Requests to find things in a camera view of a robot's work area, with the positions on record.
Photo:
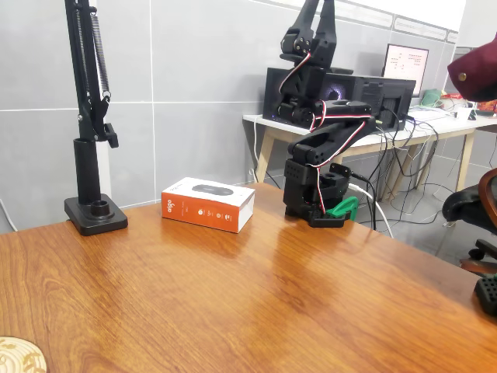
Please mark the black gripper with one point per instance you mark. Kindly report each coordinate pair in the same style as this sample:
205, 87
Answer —
323, 46

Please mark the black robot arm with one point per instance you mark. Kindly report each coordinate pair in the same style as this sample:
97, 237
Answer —
338, 134

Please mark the white table wooden legs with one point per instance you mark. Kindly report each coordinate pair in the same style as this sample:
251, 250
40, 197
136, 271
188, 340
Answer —
272, 130

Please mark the black computer case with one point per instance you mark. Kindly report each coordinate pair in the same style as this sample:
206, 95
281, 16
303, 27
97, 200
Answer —
369, 91

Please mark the green table clamp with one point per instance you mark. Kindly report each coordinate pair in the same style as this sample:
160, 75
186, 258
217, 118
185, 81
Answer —
343, 208

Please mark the white papers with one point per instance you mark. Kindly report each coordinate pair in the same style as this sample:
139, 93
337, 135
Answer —
427, 113

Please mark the computer monitor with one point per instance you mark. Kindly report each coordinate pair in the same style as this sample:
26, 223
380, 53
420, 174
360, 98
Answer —
405, 66

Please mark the black office chair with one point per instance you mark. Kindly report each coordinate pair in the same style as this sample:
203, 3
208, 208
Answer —
466, 206

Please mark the round wooden coaster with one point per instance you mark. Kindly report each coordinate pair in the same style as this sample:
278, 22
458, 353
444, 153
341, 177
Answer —
19, 357

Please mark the white orange mouse box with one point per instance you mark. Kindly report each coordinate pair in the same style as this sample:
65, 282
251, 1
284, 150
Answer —
202, 213

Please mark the green bag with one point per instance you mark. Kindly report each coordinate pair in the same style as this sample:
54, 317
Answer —
432, 98

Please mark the red snack packages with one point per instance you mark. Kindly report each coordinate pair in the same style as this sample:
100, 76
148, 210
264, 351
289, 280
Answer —
487, 105

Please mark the black stand clamp base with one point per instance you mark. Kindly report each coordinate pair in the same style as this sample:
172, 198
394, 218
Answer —
97, 221

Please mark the maroon fabric sleeve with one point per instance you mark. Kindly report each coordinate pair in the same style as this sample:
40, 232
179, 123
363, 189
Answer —
481, 74

